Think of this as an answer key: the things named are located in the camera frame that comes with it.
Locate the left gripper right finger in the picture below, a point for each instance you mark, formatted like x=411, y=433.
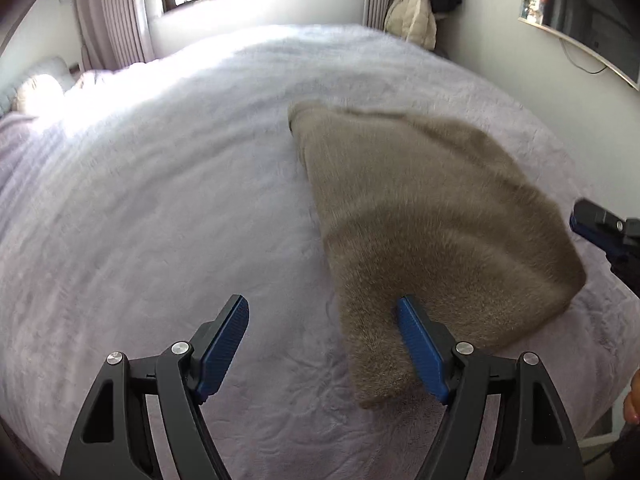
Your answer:
x=514, y=399

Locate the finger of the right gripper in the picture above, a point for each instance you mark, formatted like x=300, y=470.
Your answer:
x=588, y=216
x=604, y=242

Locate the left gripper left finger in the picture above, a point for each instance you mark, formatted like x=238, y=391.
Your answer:
x=112, y=437

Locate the brown knit sweater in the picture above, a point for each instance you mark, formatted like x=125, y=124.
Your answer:
x=431, y=207

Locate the person right hand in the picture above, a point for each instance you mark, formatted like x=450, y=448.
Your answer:
x=631, y=405

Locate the lavender embossed bed cover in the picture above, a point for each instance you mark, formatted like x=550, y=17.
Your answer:
x=134, y=211

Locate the cream puffer jacket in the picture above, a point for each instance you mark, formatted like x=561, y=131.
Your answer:
x=412, y=21

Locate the cream pillow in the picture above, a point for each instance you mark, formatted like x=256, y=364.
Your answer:
x=39, y=95

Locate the grey tufted headboard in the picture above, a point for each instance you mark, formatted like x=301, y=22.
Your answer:
x=54, y=67

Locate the wall mounted television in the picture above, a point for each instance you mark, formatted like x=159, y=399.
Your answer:
x=594, y=26

